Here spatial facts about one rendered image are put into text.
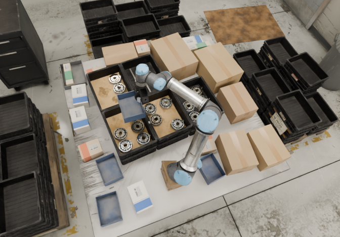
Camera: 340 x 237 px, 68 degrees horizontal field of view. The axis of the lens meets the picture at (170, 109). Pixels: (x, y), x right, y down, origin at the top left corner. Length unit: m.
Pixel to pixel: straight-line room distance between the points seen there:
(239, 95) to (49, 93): 2.24
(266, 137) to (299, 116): 0.81
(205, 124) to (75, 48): 2.67
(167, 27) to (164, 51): 1.03
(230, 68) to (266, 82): 0.84
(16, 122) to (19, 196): 0.68
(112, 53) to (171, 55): 0.54
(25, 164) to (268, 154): 2.07
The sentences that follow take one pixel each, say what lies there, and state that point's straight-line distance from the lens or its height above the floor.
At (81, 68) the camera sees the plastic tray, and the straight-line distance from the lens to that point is 2.59.
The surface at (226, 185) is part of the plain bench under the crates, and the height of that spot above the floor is 0.70.
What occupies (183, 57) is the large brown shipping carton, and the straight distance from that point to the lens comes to 2.37.
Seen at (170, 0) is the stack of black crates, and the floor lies 0.49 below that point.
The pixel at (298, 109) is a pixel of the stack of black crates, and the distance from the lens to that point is 2.94.
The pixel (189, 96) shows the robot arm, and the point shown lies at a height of 1.35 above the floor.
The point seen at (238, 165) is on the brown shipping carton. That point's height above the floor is 0.86.
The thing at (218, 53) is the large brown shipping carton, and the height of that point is 0.90.
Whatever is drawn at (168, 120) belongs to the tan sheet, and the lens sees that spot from 2.07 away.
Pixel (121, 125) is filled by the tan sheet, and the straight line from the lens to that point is 2.05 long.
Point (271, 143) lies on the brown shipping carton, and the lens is 2.17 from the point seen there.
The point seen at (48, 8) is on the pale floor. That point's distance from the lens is 4.45.
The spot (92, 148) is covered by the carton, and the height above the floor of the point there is 0.77.
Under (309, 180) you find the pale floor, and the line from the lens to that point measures 3.26.
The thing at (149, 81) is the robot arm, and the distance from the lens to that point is 1.52.
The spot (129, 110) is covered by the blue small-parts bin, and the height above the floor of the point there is 1.07.
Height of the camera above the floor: 2.66
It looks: 60 degrees down
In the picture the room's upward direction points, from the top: 9 degrees clockwise
